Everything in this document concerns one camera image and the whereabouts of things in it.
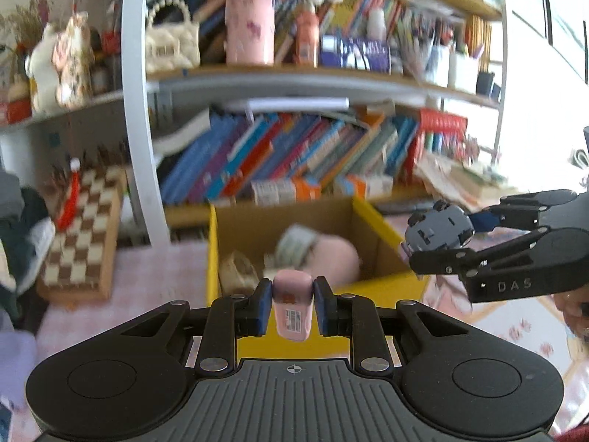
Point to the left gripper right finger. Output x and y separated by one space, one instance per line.
413 327

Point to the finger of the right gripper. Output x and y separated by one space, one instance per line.
552 209
544 252

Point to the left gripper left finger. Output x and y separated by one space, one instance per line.
173 328

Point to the white patterned wristwatch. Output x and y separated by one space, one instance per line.
237 275

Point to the grey toy car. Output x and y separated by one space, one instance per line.
444 226

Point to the pink rectangular stapler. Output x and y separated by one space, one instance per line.
292 298

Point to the clear packing tape roll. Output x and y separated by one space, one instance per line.
294 246

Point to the messy paper pile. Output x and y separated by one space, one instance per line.
451 181

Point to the pink plush pig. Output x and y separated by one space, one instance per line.
335 259

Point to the pink checkered tablecloth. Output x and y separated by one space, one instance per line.
145 278

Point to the yellow cardboard box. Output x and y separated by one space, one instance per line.
255 231

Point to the red dictionary book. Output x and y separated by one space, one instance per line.
434 129

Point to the white orange toothpaste box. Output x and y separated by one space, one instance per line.
285 191

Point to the row of leaning books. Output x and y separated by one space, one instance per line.
217 156

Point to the wooden chessboard box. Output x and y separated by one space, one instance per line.
79 264

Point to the red tassel ornament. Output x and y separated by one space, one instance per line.
69 209

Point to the pile of clothes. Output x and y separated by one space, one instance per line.
26 234

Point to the blue printed pencil case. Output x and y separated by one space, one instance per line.
354 54

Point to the white quilted pearl handbag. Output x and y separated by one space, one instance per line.
171 46

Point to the orange pink bottle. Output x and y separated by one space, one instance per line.
307 36

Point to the floral lucky cat figure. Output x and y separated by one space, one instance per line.
59 67

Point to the pink cylindrical tumbler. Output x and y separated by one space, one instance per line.
250 28

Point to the white bookshelf frame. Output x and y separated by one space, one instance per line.
215 84

